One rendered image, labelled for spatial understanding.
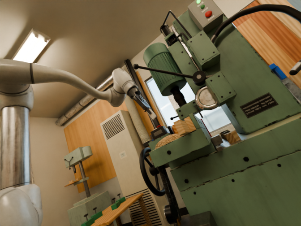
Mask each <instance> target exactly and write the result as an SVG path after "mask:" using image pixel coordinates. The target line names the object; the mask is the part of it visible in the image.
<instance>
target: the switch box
mask: <svg viewBox="0 0 301 226"><path fill-rule="evenodd" d="M200 1H201V2H203V3H202V4H201V5H203V4H204V5H205V8H206V7H207V8H208V9H206V10H205V11H204V12H203V13H202V10H204V9H205V8H204V9H200V6H201V5H200V6H199V7H198V5H199V4H200V3H201V2H200V3H199V4H197V3H196V2H197V0H195V1H194V2H193V3H191V4H190V5H189V6H188V12H189V16H190V17H191V18H192V20H193V21H194V22H195V24H196V25H197V27H198V28H199V29H200V31H202V30H204V32H205V33H208V32H209V31H211V30H212V29H214V28H215V27H216V26H218V25H219V24H220V23H222V22H223V12H222V11H221V10H220V9H219V8H218V6H217V5H216V4H215V3H214V2H213V0H200ZM209 10H210V11H212V15H211V16H210V17H212V16H213V15H214V17H213V18H212V19H210V20H209V21H208V19H209V18H210V17H206V16H205V13H206V12H207V11H209Z"/></svg>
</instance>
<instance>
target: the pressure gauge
mask: <svg viewBox="0 0 301 226"><path fill-rule="evenodd" d="M164 216H165V219H166V221H167V223H168V224H169V225H171V224H174V223H177V225H178V226H179V225H181V221H180V219H179V217H178V212H177V209H176V207H175V205H174V204H169V205H165V207H164Z"/></svg>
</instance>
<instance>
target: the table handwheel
mask: <svg viewBox="0 0 301 226"><path fill-rule="evenodd" d="M146 152H151V149H150V148H144V149H142V151H141V153H140V157H139V164H140V170H141V173H142V177H143V179H144V181H145V183H146V185H147V187H148V188H149V189H150V191H151V192H152V193H153V194H155V195H156V196H163V195H165V194H166V192H165V189H164V187H163V189H162V190H160V187H159V182H158V177H157V174H159V170H158V168H155V167H154V165H152V164H151V163H150V162H149V160H148V159H147V158H146V156H145V153H146ZM144 160H145V161H146V162H147V163H148V165H149V166H150V167H149V172H150V174H151V175H152V176H155V182H156V186H157V188H155V187H154V186H153V184H152V183H151V181H150V179H149V177H148V175H147V172H146V168H145V163H144ZM164 166H165V168H168V167H170V166H169V164H168V163H167V164H164Z"/></svg>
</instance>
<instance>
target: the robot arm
mask: <svg viewBox="0 0 301 226"><path fill-rule="evenodd" d="M112 77H113V82H114V86H113V87H112V88H110V89H108V90H107V91H98V90H96V89H95V88H93V87H92V86H91V85H89V84H88V83H86V82H84V81H83V80H82V79H80V78H79V77H77V76H76V75H74V74H72V73H69V72H67V71H64V70H60V69H55V68H51V67H47V66H43V65H38V64H35V63H30V62H25V61H18V60H10V59H0V111H1V112H2V122H1V145H0V226H41V224H42V221H43V209H42V200H41V193H40V188H39V187H38V186H37V185H35V184H32V174H31V148H30V112H31V110H32V109H33V105H34V91H33V88H32V84H40V83H52V82H61V83H67V84H69V85H72V86H74V87H75V88H77V89H79V90H81V91H83V92H85V93H86V94H88V95H90V96H92V97H94V98H97V99H100V100H106V101H108V103H110V105H111V106H113V107H119V106H121V105H122V103H123V102H124V100H125V98H126V95H128V96H130V98H131V99H133V100H135V101H136V102H137V103H138V104H139V105H140V106H141V108H142V109H143V110H145V111H144V112H147V113H148V114H149V116H150V117H151V118H152V119H153V120H155V119H156V118H157V116H156V114H155V113H154V112H153V111H152V110H151V107H150V106H149V105H148V103H147V102H146V100H145V99H143V97H142V96H140V94H141V92H140V90H139V89H138V87H137V85H136V84H135V83H134V81H133V80H132V78H131V77H130V75H129V74H128V73H127V72H126V71H124V70H123V69H120V68H118V69H115V70H113V72H112Z"/></svg>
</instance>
